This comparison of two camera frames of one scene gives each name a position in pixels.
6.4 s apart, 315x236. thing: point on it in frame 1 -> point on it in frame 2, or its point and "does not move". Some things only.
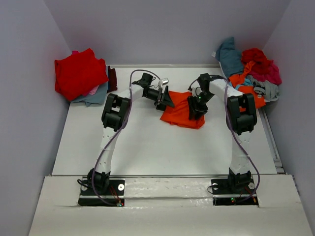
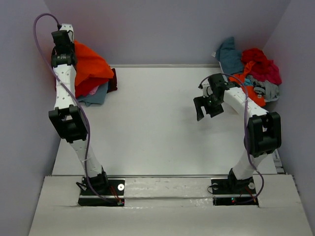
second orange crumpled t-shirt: [238, 80] does not move
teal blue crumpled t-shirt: [231, 60] does not move
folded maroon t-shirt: [112, 84] does not move
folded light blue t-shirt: [99, 97] does not move
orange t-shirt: [178, 115] -> [88, 62]
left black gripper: [166, 100] -> [72, 45]
